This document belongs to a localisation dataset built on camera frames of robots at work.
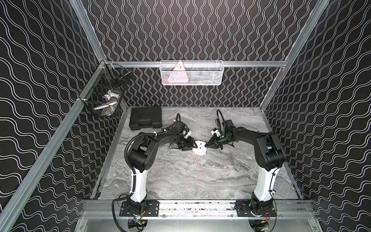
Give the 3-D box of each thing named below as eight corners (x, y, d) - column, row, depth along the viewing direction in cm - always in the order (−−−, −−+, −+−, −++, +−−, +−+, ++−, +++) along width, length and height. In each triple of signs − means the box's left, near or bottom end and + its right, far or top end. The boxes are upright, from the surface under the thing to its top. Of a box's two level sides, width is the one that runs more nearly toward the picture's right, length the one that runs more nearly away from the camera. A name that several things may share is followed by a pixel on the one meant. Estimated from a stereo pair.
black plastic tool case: (129, 130, 108) (126, 124, 103) (134, 112, 120) (132, 106, 115) (161, 130, 109) (159, 124, 103) (163, 112, 120) (162, 106, 115)
